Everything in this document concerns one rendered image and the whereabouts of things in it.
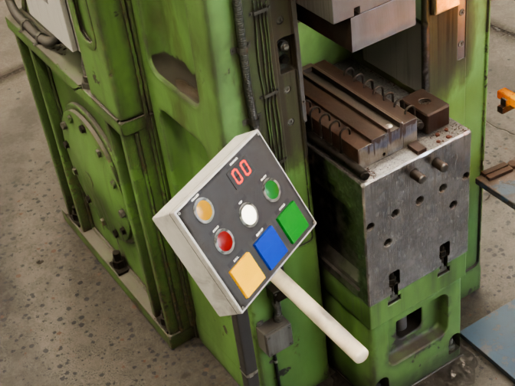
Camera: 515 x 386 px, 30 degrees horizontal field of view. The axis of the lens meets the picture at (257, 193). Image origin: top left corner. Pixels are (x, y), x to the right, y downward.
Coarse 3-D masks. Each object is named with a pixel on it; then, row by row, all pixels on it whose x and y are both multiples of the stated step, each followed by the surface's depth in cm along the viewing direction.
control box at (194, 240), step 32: (224, 160) 216; (256, 160) 222; (192, 192) 208; (224, 192) 214; (256, 192) 220; (288, 192) 227; (160, 224) 208; (192, 224) 206; (224, 224) 212; (256, 224) 218; (192, 256) 208; (224, 256) 210; (256, 256) 217; (288, 256) 224; (224, 288) 209
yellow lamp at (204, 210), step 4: (200, 204) 208; (204, 204) 208; (208, 204) 209; (196, 208) 207; (200, 208) 208; (204, 208) 208; (208, 208) 209; (200, 212) 207; (204, 212) 208; (208, 212) 209; (200, 216) 207; (204, 216) 208; (208, 216) 209; (204, 220) 208
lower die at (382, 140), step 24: (336, 72) 280; (312, 96) 272; (336, 96) 269; (360, 96) 267; (312, 120) 266; (360, 120) 260; (408, 120) 257; (336, 144) 259; (360, 144) 253; (384, 144) 256
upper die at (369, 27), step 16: (400, 0) 234; (304, 16) 245; (368, 16) 230; (384, 16) 233; (400, 16) 236; (320, 32) 242; (336, 32) 235; (352, 32) 230; (368, 32) 233; (384, 32) 236; (352, 48) 233
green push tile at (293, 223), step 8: (288, 208) 225; (296, 208) 227; (280, 216) 223; (288, 216) 225; (296, 216) 227; (280, 224) 223; (288, 224) 224; (296, 224) 226; (304, 224) 228; (288, 232) 224; (296, 232) 226; (296, 240) 225
